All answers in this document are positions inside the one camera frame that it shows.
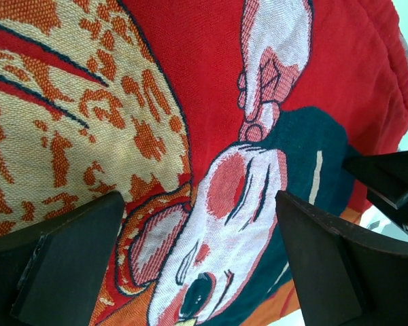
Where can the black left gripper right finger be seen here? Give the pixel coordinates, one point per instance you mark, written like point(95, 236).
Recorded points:
point(343, 274)

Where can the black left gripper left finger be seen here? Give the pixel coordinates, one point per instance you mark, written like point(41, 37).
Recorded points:
point(51, 272)

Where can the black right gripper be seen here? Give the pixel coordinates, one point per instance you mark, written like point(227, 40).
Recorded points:
point(386, 176)

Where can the red patterned cloth placemat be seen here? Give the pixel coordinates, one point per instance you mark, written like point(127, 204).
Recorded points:
point(197, 113)

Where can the silver fork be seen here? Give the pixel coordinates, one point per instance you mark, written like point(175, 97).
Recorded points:
point(373, 225)

